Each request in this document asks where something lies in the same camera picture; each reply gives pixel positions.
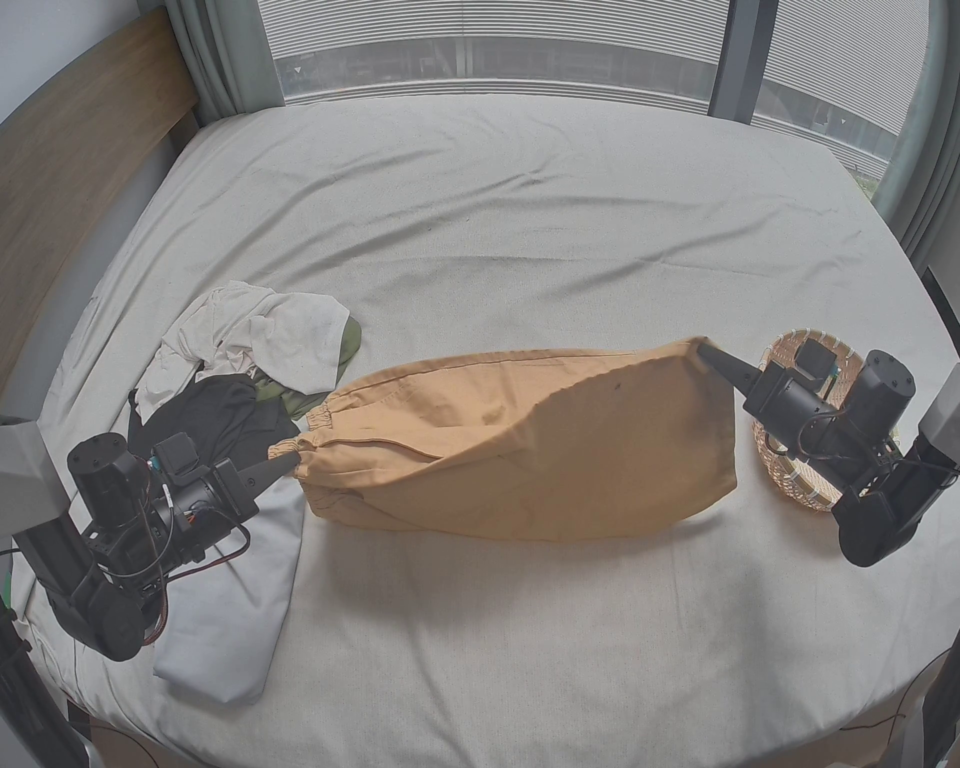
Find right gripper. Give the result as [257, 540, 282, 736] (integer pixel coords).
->
[742, 366, 845, 451]

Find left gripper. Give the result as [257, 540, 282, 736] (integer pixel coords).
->
[168, 459, 261, 530]

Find tan shorts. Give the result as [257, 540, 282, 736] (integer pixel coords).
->
[267, 336, 740, 543]

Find round woven basket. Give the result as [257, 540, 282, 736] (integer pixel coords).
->
[751, 327, 899, 515]

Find black garment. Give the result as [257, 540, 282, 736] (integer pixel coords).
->
[123, 375, 301, 481]

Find pale grey garment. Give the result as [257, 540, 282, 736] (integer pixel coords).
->
[152, 480, 305, 706]

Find white garment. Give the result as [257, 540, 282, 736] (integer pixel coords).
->
[136, 279, 350, 421]

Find green garment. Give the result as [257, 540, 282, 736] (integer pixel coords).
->
[251, 315, 365, 421]

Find bed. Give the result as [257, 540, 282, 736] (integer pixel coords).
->
[0, 7, 960, 768]

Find grey-green curtain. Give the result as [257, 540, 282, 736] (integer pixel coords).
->
[873, 0, 960, 260]
[161, 0, 288, 127]

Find window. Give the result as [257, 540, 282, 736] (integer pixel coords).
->
[255, 0, 935, 177]

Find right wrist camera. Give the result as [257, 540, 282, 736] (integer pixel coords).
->
[793, 339, 835, 380]

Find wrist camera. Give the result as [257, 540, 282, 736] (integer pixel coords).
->
[793, 339, 835, 380]
[153, 432, 198, 475]

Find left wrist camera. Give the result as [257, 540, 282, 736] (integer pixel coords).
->
[153, 432, 198, 475]

